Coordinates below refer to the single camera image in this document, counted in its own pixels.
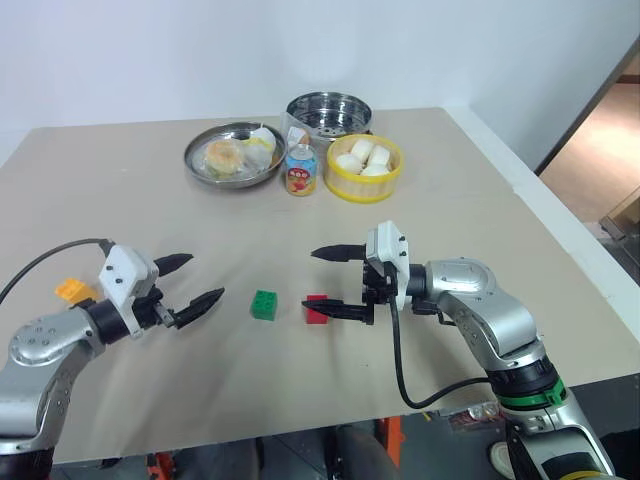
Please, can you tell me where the steel steamer pot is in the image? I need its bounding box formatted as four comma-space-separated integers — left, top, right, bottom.
285, 91, 375, 145

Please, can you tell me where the round steel plate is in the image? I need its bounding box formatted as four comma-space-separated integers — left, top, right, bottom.
182, 122, 287, 191

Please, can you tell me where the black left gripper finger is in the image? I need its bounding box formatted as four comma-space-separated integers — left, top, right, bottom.
171, 287, 226, 332
152, 252, 195, 279

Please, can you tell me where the brown wooden cabinet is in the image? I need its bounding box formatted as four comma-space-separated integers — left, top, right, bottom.
598, 186, 640, 237

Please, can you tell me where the white shoe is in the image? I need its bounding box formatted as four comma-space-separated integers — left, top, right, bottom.
489, 438, 517, 475

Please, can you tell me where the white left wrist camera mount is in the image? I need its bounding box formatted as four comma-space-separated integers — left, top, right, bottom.
98, 243, 160, 341

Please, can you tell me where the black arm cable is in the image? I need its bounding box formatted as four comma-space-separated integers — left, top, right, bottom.
0, 238, 114, 306
388, 293, 497, 411

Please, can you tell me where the white wrapped bun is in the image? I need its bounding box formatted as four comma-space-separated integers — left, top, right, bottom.
241, 126, 282, 172

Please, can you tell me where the yellow bamboo steamer basket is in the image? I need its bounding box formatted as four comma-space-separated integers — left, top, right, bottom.
325, 133, 405, 205

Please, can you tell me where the clear plastic label packet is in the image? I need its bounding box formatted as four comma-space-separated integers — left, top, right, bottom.
448, 401, 502, 432

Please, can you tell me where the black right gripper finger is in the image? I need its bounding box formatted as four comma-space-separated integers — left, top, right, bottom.
310, 243, 369, 264
300, 298, 376, 326

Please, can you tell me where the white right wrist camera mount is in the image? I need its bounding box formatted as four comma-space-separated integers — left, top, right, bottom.
365, 220, 412, 306

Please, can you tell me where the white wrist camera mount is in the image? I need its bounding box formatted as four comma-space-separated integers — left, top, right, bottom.
98, 243, 160, 341
365, 220, 412, 306

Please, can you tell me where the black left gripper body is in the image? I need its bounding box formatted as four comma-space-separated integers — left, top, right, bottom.
132, 285, 177, 330

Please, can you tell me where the yellow toy brick cube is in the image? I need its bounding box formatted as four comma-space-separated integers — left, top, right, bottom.
54, 276, 99, 307

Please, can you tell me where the dark rounded shape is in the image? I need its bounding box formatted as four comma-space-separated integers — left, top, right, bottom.
327, 421, 402, 480

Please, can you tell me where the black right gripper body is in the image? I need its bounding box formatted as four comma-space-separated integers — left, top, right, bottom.
360, 257, 400, 327

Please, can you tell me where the browned bun in plastic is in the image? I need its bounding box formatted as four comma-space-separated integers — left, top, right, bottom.
204, 140, 247, 180

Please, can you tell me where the red toy brick cube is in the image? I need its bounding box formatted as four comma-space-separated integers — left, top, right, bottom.
305, 293, 332, 327

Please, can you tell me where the green toy brick cube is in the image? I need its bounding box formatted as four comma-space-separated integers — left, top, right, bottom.
249, 289, 280, 321

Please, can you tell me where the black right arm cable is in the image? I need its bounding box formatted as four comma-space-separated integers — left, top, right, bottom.
388, 293, 497, 411

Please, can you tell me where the orange table frame leg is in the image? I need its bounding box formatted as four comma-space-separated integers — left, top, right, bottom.
374, 415, 404, 470
144, 451, 177, 480

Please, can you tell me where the blue drink can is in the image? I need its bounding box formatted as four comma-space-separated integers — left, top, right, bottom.
284, 144, 320, 198

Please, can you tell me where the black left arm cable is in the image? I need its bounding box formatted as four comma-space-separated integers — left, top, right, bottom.
0, 238, 114, 306

